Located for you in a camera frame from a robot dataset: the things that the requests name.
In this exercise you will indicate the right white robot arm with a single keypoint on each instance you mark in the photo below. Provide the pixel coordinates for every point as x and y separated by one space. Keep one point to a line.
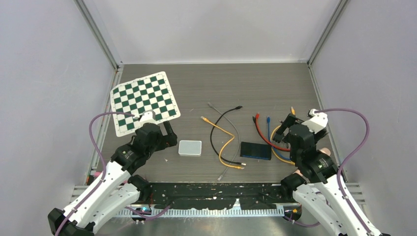
318 185

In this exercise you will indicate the slotted cable duct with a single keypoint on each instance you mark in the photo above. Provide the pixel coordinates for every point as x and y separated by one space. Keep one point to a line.
235 211

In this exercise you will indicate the green white chessboard mat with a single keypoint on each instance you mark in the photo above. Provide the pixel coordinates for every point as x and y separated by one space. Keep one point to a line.
149 93

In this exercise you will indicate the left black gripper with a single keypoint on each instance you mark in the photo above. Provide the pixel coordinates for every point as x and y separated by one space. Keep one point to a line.
168 140

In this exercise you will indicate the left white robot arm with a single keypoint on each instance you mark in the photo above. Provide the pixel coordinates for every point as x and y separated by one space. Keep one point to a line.
117 186

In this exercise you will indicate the beige cylinder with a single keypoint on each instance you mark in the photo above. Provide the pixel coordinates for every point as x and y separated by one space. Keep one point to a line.
322 150

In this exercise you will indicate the black network switch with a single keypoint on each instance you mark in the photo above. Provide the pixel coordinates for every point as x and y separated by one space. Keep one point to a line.
255 151

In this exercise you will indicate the white router box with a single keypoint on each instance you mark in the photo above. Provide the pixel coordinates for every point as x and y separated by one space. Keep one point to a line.
190 148

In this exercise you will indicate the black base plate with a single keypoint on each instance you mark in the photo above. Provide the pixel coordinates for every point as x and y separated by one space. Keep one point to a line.
214 196

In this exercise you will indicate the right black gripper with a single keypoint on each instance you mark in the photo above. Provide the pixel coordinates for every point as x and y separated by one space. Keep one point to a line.
289 119

